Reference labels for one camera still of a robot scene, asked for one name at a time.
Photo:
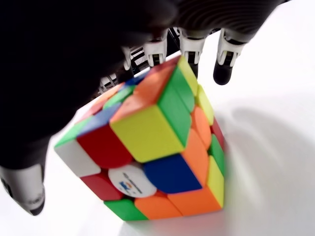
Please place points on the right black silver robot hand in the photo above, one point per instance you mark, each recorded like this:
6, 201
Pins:
61, 49

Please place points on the multicoloured Rubik's cube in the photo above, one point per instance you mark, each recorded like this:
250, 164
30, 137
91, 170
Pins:
152, 135

